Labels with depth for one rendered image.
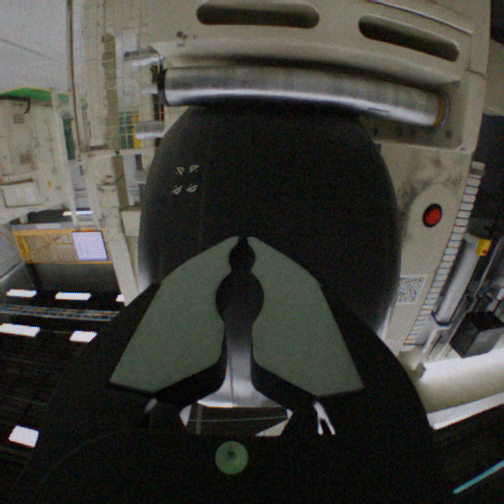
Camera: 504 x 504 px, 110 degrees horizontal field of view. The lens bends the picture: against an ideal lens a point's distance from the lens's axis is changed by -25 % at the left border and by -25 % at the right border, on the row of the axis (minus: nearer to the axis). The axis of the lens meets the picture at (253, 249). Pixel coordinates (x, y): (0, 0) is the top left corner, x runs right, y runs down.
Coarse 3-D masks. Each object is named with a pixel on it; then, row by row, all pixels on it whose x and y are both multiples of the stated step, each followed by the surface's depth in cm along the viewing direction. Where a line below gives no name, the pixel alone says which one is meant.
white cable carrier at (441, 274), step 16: (480, 176) 34; (464, 192) 36; (464, 208) 37; (464, 224) 39; (448, 240) 41; (448, 256) 42; (448, 272) 43; (432, 288) 45; (432, 304) 47; (416, 320) 49; (416, 336) 52
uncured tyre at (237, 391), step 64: (192, 128) 23; (256, 128) 23; (320, 128) 24; (256, 192) 21; (320, 192) 21; (384, 192) 22; (192, 256) 20; (320, 256) 20; (384, 256) 21; (384, 320) 23
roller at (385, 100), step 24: (168, 72) 22; (192, 72) 22; (216, 72) 22; (240, 72) 22; (264, 72) 22; (288, 72) 22; (312, 72) 22; (168, 96) 23; (192, 96) 23; (216, 96) 23; (240, 96) 23; (264, 96) 23; (288, 96) 23; (312, 96) 23; (336, 96) 23; (360, 96) 23; (384, 96) 23; (408, 96) 22; (432, 96) 23; (408, 120) 25; (432, 120) 24
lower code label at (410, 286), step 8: (400, 280) 43; (408, 280) 43; (416, 280) 43; (424, 280) 43; (400, 288) 44; (408, 288) 44; (416, 288) 44; (400, 296) 44; (408, 296) 45; (416, 296) 45; (400, 304) 45
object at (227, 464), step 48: (144, 432) 4; (288, 432) 4; (48, 480) 3; (96, 480) 3; (144, 480) 3; (192, 480) 3; (240, 480) 3; (288, 480) 3; (336, 480) 3; (384, 480) 3
